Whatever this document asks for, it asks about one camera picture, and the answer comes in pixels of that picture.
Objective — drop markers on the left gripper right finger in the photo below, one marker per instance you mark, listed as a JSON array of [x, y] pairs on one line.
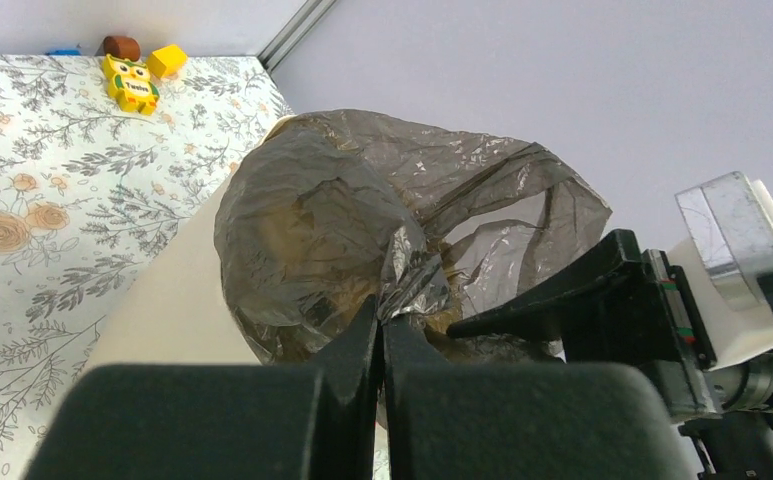
[[540, 420]]

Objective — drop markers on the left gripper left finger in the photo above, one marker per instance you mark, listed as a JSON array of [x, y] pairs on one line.
[[313, 420]]

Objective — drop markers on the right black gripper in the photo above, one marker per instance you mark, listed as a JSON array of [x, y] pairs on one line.
[[613, 304]]

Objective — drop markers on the beige plastic trash bin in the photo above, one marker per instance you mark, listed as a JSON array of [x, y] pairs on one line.
[[175, 313]]

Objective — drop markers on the dark trash bag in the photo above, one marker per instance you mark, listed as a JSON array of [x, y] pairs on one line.
[[336, 207]]

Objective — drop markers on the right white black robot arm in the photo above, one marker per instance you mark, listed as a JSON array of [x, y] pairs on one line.
[[711, 365]]

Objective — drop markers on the floral patterned table mat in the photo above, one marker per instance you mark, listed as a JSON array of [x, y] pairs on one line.
[[89, 195]]

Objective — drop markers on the yellow patterned toy block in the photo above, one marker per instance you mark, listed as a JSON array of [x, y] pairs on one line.
[[129, 85]]

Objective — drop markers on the small yellow block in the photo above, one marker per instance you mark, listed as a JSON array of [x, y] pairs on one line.
[[166, 61]]

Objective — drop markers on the small brown round block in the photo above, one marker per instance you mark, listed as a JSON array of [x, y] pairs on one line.
[[122, 47]]

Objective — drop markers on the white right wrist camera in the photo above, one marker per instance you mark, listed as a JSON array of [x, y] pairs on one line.
[[727, 258]]

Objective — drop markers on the right aluminium frame post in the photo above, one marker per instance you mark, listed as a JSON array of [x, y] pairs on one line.
[[293, 32]]

